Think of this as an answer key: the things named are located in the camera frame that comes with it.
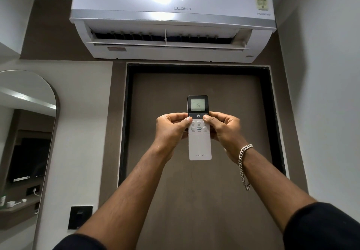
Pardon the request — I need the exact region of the person's left hand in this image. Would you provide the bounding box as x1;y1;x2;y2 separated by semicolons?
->
153;112;193;162

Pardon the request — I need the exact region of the person's right hand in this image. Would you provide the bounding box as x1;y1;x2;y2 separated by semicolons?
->
203;111;253;164

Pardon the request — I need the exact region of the white air conditioner remote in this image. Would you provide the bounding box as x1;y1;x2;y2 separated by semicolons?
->
187;95;212;161

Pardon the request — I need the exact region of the person's right forearm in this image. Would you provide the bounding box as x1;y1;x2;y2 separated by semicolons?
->
234;145;318;233

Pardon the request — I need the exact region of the person's left forearm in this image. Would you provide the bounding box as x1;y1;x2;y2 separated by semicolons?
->
74;143;175;250

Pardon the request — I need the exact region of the brown wooden door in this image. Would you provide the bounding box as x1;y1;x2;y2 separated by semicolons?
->
126;72;285;250

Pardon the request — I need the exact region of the person's dark right sleeve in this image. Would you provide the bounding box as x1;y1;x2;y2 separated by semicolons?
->
283;201;360;250

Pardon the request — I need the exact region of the person's dark sleeve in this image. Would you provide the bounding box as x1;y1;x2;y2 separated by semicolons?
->
52;234;107;250
283;201;360;250

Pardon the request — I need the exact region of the person's dark left sleeve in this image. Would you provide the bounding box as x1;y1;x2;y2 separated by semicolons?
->
52;234;107;250

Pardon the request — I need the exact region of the silver chain bracelet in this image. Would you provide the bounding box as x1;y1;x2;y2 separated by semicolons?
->
238;144;254;191

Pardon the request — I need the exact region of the black door frame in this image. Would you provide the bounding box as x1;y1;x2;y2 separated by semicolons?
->
118;63;287;187

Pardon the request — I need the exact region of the white wall air conditioner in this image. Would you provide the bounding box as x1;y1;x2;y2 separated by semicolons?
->
69;0;277;63

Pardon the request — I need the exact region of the black wall switch plate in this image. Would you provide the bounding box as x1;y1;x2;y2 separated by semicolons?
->
67;205;94;230

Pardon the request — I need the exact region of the arched wall mirror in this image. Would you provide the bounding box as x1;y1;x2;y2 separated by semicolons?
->
0;69;60;250

